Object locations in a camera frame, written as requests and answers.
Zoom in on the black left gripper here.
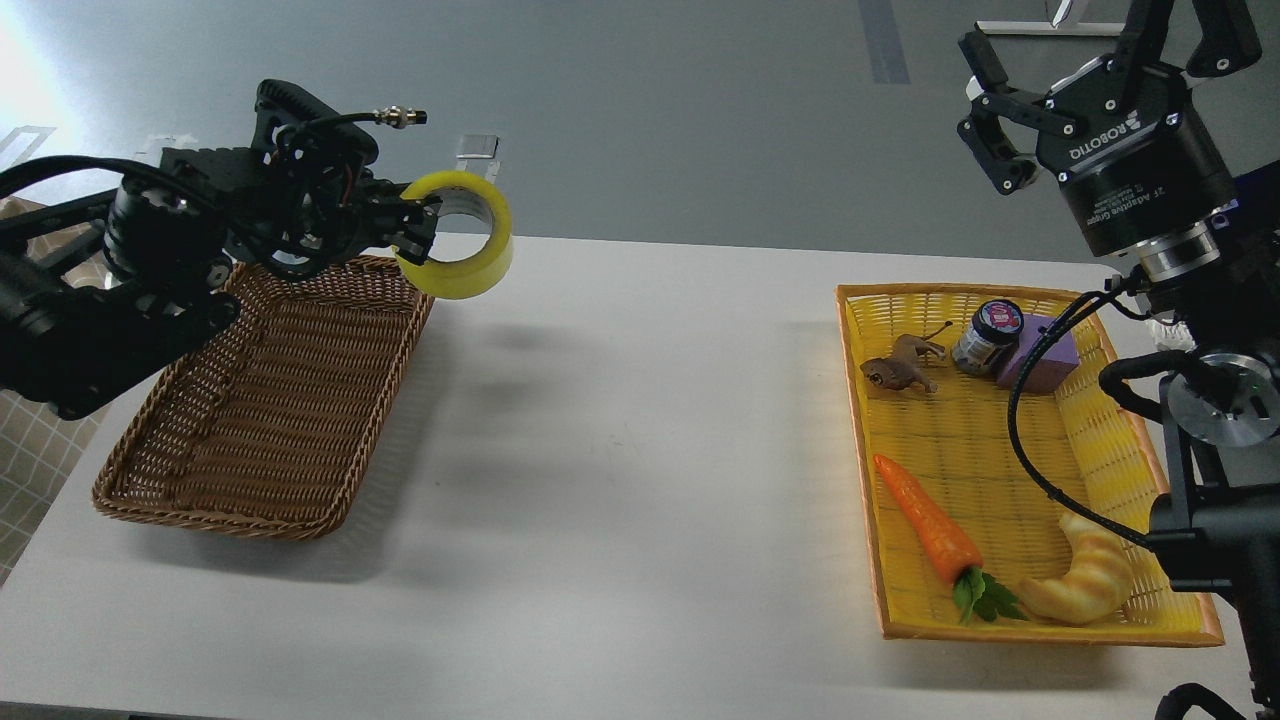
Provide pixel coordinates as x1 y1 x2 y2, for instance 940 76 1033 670
285 176 443 272

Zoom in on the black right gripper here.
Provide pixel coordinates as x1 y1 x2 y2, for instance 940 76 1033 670
956 0 1265 258

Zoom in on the yellow tape roll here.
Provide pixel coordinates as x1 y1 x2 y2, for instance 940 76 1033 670
394 170 515 299

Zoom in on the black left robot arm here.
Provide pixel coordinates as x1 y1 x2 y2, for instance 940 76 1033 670
1 79 442 421

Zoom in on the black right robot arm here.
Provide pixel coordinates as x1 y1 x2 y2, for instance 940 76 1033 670
957 1 1277 719

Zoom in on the white metal stand base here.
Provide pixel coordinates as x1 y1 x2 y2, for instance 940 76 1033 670
974 1 1125 38

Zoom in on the brown wicker basket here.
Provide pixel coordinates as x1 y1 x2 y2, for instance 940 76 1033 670
91 256 433 541

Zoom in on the purple foam block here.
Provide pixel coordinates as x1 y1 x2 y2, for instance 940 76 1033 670
997 314 1082 393

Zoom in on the small dark glass jar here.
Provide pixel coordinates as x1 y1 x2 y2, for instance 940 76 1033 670
951 299 1025 375

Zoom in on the brown toy animal figure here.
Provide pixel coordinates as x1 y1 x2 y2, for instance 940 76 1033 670
858 320 954 395

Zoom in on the yellow woven tray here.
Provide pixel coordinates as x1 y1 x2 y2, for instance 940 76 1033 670
835 283 1224 648

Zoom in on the beige checkered cloth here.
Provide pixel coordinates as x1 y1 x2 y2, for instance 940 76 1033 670
1 389 105 582

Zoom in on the orange toy carrot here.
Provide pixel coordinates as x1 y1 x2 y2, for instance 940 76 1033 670
873 454 1028 624

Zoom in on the toy croissant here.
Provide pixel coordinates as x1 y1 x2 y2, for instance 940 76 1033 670
1015 512 1135 626

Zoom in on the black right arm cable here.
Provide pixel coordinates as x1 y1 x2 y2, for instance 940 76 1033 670
1006 284 1156 551

